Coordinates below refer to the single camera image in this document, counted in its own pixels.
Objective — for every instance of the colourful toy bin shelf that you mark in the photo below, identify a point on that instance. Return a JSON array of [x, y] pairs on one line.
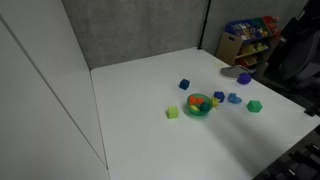
[[248, 41]]

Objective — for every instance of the grey metal plate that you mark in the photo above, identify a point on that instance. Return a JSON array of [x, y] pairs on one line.
[[231, 71]]

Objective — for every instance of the purple ball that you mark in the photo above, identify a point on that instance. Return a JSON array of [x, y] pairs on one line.
[[244, 78]]

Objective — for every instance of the teal toy piece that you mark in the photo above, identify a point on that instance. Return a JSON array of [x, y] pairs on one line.
[[205, 106]]

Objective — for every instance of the yellow toy piece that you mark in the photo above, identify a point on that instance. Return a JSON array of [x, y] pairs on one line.
[[194, 108]]

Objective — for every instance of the lime green cube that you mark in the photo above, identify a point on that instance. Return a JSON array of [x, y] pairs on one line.
[[172, 112]]

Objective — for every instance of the orange plastic toy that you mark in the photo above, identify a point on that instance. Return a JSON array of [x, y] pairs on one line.
[[196, 100]]

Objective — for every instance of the light blue plastic toy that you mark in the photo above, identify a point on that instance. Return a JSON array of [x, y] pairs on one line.
[[234, 98]]

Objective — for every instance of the black table clamp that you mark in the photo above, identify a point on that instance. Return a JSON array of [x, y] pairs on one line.
[[313, 110]]

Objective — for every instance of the royal blue cube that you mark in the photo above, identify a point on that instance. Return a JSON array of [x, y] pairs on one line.
[[219, 96]]

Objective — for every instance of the green plastic bowl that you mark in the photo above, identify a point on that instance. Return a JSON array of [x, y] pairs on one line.
[[199, 110]]

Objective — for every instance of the black tripod pole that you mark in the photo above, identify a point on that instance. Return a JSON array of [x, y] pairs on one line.
[[204, 25]]

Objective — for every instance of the black office chair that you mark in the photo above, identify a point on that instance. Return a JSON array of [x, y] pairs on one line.
[[296, 50]]

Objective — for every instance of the dark teal blue cube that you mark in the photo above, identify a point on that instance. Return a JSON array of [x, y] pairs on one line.
[[184, 84]]

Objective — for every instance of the yellow star toy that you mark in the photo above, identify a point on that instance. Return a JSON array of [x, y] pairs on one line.
[[215, 103]]

